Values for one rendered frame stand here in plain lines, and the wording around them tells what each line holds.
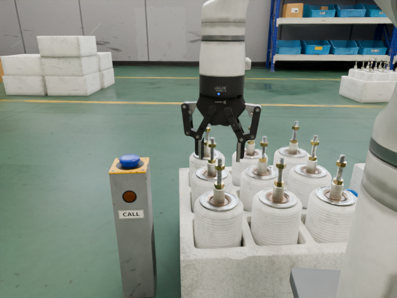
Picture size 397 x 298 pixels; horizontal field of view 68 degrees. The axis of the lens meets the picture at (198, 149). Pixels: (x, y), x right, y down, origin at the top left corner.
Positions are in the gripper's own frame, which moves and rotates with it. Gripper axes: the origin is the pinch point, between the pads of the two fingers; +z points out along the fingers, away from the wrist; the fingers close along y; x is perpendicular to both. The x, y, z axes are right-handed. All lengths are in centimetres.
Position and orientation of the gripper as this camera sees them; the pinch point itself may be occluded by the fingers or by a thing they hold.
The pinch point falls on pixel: (219, 152)
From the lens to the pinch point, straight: 54.3
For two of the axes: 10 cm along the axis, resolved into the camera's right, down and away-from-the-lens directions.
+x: 1.9, -3.5, 9.2
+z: 0.0, 9.3, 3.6
